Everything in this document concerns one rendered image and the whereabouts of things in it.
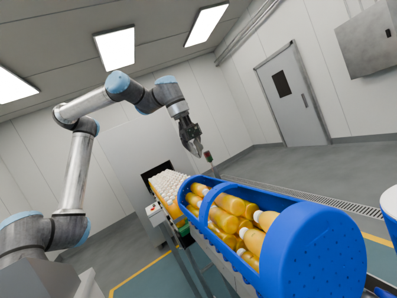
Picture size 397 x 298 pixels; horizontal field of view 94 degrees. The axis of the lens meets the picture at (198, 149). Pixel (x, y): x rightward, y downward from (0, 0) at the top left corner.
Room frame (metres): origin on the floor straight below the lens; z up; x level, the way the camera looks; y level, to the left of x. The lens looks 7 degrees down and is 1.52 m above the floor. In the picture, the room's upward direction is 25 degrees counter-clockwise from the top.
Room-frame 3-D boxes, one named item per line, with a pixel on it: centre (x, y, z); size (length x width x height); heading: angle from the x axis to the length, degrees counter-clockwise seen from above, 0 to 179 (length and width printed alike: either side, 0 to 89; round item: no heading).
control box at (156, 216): (1.36, 0.50, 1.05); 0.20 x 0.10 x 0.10; 19
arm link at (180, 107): (0.83, 0.00, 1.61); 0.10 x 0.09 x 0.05; 109
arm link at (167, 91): (0.83, 0.01, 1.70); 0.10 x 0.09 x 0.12; 63
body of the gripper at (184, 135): (0.82, 0.00, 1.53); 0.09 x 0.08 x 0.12; 19
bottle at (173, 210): (1.33, 0.35, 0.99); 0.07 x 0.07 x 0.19
